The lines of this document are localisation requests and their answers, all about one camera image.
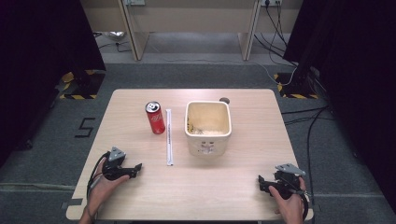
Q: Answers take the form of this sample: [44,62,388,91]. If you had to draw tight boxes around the left hand-held gripper cable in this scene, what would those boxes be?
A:
[86,151,112,200]

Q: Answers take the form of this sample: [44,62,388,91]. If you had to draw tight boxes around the white paper-wrapped straw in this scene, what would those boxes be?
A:
[165,108,175,166]

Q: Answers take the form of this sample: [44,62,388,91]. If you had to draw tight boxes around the hand-held gripper cable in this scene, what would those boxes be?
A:
[86,151,112,200]
[279,175,310,222]

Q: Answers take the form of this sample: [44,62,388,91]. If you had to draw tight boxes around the red soda can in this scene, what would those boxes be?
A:
[145,101,166,135]

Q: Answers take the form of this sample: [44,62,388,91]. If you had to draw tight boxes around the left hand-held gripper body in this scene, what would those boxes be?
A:
[102,146,133,181]

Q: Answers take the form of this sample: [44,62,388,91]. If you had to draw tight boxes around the person's left hand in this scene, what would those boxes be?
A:
[87,158,131,217]

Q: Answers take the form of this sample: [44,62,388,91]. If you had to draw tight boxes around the black curtain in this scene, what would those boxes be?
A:
[282,0,396,217]
[0,0,107,161]

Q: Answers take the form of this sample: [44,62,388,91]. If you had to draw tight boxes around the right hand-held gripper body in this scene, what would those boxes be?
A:
[273,163,307,201]

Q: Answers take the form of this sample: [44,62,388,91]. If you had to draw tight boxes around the hazard-striped stand base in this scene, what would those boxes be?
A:
[273,72,320,100]
[58,69,106,101]

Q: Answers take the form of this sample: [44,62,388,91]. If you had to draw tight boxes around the white floor cable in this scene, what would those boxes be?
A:
[148,46,299,87]

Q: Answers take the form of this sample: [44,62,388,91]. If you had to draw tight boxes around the right hand-held gripper cable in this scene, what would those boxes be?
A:
[279,175,310,222]

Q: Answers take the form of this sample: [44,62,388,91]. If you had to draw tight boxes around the person's right hand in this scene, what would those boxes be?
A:
[268,176,308,224]

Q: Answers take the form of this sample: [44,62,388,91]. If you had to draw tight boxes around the cream square bin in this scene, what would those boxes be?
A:
[184,100,233,158]

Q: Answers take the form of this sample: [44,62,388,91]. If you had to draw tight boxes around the black floor cables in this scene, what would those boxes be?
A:
[280,105,332,207]

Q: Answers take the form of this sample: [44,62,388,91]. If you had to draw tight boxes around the black wall socket cables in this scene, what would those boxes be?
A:
[253,3,299,67]

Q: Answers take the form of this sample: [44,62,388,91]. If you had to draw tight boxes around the silver foil bag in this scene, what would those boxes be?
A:
[104,30,127,42]

